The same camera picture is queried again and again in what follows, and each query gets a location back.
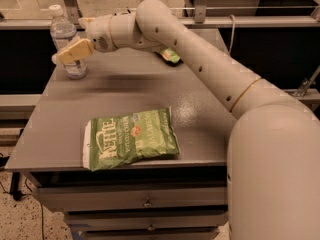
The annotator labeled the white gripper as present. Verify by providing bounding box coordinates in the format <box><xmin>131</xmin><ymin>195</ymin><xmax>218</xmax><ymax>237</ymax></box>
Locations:
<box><xmin>51</xmin><ymin>15</ymin><xmax>117</xmax><ymax>65</ymax></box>

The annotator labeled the clear plastic water bottle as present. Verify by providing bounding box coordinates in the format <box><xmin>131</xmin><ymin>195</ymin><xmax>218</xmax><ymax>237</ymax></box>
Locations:
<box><xmin>48</xmin><ymin>4</ymin><xmax>89</xmax><ymax>80</ymax></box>

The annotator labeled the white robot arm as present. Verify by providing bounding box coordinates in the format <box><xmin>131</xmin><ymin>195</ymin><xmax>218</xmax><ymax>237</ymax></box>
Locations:
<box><xmin>56</xmin><ymin>0</ymin><xmax>320</xmax><ymax>240</ymax></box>

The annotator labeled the green snack bag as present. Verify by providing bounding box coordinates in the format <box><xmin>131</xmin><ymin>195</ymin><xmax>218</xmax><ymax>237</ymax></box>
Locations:
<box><xmin>159</xmin><ymin>48</ymin><xmax>180</xmax><ymax>64</ymax></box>

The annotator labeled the green Kettle chips bag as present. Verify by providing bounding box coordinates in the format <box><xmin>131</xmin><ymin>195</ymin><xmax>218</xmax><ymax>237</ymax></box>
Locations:
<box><xmin>82</xmin><ymin>108</ymin><xmax>180</xmax><ymax>171</ymax></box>

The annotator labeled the grey drawer cabinet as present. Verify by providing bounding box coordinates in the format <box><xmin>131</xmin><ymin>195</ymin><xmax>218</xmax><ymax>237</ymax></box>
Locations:
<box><xmin>6</xmin><ymin>49</ymin><xmax>235</xmax><ymax>240</ymax></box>

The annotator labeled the grey metal railing frame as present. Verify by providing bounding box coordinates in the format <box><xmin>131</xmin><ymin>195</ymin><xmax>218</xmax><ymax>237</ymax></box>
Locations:
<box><xmin>0</xmin><ymin>0</ymin><xmax>320</xmax><ymax>29</ymax></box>

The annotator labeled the white cable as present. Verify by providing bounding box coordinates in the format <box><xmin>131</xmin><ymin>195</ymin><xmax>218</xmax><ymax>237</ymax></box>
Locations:
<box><xmin>227</xmin><ymin>14</ymin><xmax>236</xmax><ymax>56</ymax></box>

